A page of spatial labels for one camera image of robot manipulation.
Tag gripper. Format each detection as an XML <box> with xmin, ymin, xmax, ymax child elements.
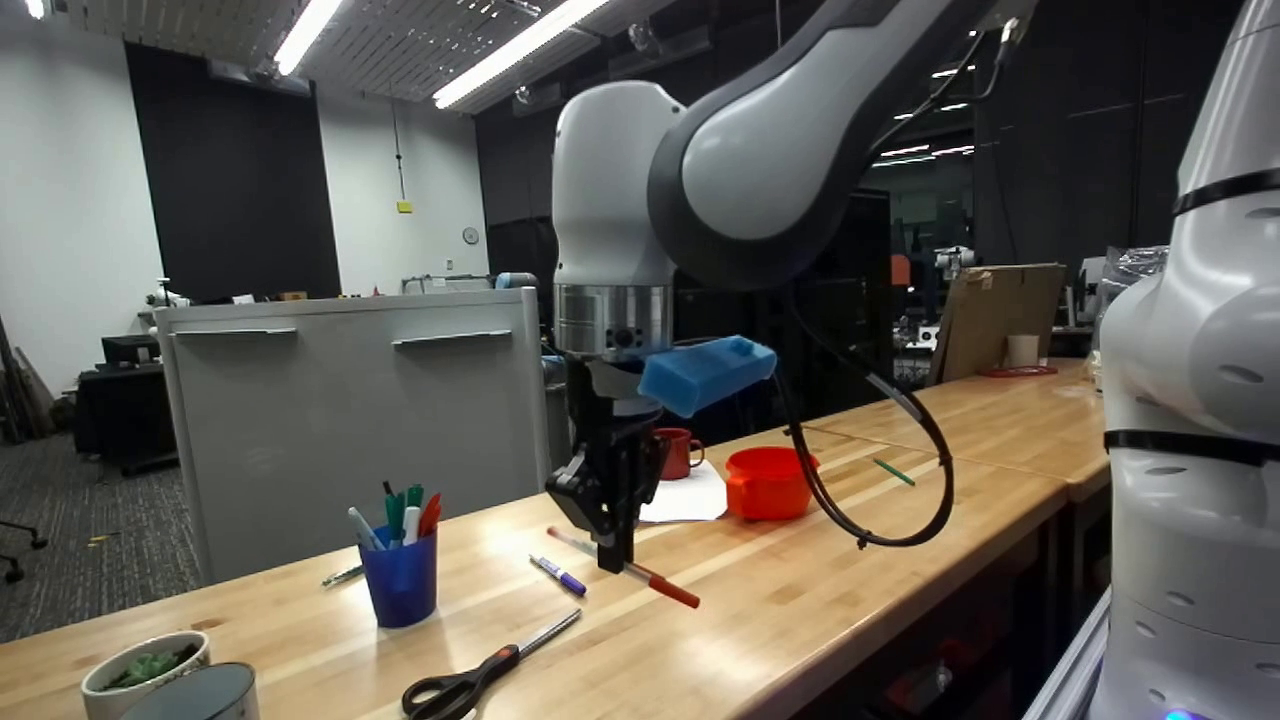
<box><xmin>545</xmin><ymin>356</ymin><xmax>666</xmax><ymax>576</ymax></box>

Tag blue plastic cup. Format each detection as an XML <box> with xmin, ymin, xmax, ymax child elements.
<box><xmin>358</xmin><ymin>525</ymin><xmax>439</xmax><ymax>629</ymax></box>

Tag purple marker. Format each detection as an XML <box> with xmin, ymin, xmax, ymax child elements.
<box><xmin>529</xmin><ymin>554</ymin><xmax>588</xmax><ymax>598</ymax></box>

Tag red mug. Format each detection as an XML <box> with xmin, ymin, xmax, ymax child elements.
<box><xmin>652</xmin><ymin>428</ymin><xmax>706</xmax><ymax>481</ymax></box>

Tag white paper sheet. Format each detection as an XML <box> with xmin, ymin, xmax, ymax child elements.
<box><xmin>638</xmin><ymin>460</ymin><xmax>729</xmax><ymax>524</ymax></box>

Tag red marker with white barrel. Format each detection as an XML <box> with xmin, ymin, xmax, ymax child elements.
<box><xmin>547</xmin><ymin>527</ymin><xmax>701</xmax><ymax>609</ymax></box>

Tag orange plastic bowl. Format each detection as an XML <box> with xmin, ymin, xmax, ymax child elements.
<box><xmin>725</xmin><ymin>446</ymin><xmax>822</xmax><ymax>522</ymax></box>

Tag grey metal cabinet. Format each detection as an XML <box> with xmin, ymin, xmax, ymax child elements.
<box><xmin>155</xmin><ymin>288</ymin><xmax>552</xmax><ymax>587</ymax></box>

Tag grey metal tin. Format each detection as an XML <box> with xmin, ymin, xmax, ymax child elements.
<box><xmin>120</xmin><ymin>662</ymin><xmax>261</xmax><ymax>720</ymax></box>

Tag cardboard box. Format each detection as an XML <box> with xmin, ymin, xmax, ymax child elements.
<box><xmin>929</xmin><ymin>264</ymin><xmax>1068</xmax><ymax>387</ymax></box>

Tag ceiling light strip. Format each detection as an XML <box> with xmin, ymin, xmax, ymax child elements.
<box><xmin>431</xmin><ymin>0</ymin><xmax>613</xmax><ymax>111</ymax></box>
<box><xmin>271</xmin><ymin>0</ymin><xmax>347</xmax><ymax>77</ymax></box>

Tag black desk with monitor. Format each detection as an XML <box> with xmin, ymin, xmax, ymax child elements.
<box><xmin>74</xmin><ymin>335</ymin><xmax>180</xmax><ymax>475</ymax></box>

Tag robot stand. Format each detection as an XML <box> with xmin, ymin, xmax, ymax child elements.
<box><xmin>1022</xmin><ymin>590</ymin><xmax>1113</xmax><ymax>720</ymax></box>

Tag white bowl with green contents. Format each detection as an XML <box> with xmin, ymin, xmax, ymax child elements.
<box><xmin>81</xmin><ymin>631</ymin><xmax>212</xmax><ymax>720</ymax></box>

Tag office chair base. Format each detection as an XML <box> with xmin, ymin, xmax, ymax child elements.
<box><xmin>0</xmin><ymin>519</ymin><xmax>49</xmax><ymax>585</ymax></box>

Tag clear plastic bag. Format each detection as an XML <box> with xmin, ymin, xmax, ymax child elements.
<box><xmin>1098</xmin><ymin>246</ymin><xmax>1170</xmax><ymax>306</ymax></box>

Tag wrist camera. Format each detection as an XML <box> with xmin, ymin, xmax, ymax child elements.
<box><xmin>638</xmin><ymin>335</ymin><xmax>779</xmax><ymax>419</ymax></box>

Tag black handled scissors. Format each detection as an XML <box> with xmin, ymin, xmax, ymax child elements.
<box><xmin>402</xmin><ymin>608</ymin><xmax>583</xmax><ymax>720</ymax></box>

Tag black wall panel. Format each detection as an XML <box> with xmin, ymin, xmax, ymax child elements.
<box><xmin>124</xmin><ymin>42</ymin><xmax>342</xmax><ymax>304</ymax></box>

